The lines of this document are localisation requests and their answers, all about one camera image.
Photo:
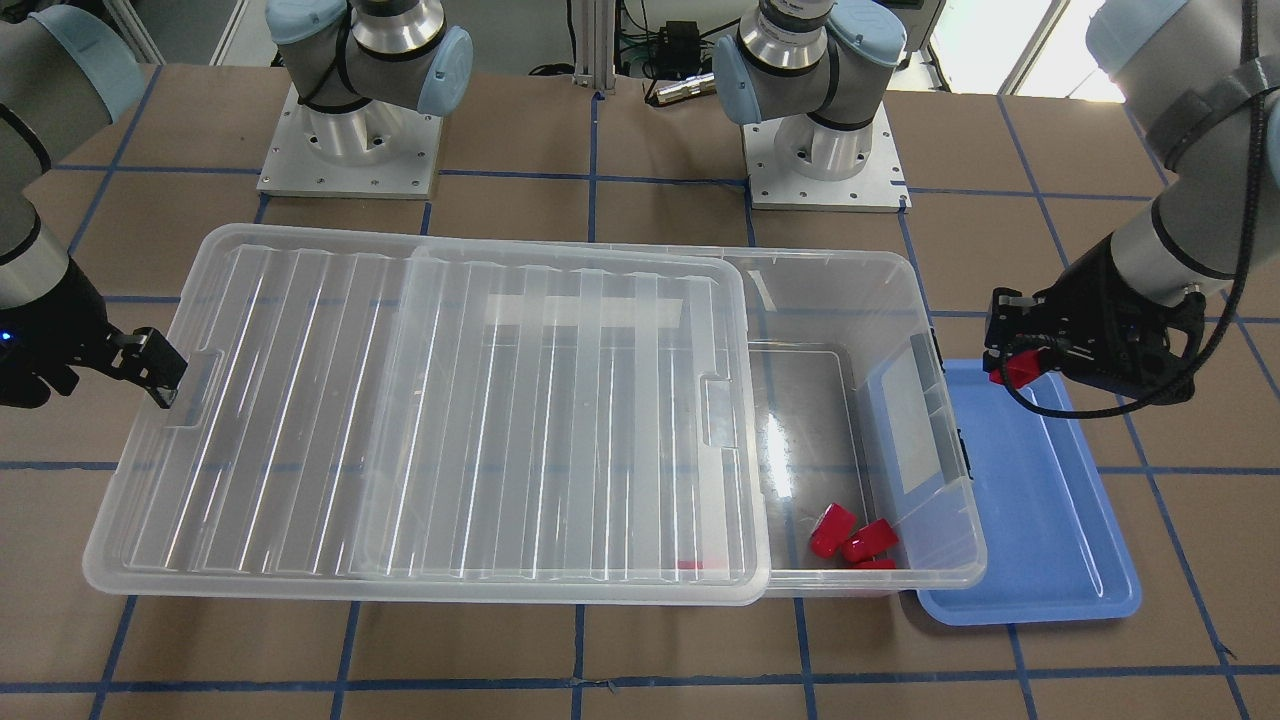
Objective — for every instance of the black gripper lid side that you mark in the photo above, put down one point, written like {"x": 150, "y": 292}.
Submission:
{"x": 52, "y": 322}

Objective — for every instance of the black gripper tray side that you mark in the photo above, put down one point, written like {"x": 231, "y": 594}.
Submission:
{"x": 1088, "y": 288}

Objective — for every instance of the clear plastic box lid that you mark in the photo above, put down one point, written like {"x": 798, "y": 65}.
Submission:
{"x": 387, "y": 417}

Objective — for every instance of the clear plastic storage box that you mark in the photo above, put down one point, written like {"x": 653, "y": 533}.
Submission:
{"x": 852, "y": 407}

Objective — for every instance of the blue plastic tray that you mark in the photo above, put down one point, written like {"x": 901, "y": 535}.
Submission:
{"x": 1056, "y": 553}

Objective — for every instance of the aluminium frame post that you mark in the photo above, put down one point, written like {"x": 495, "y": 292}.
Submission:
{"x": 594, "y": 32}

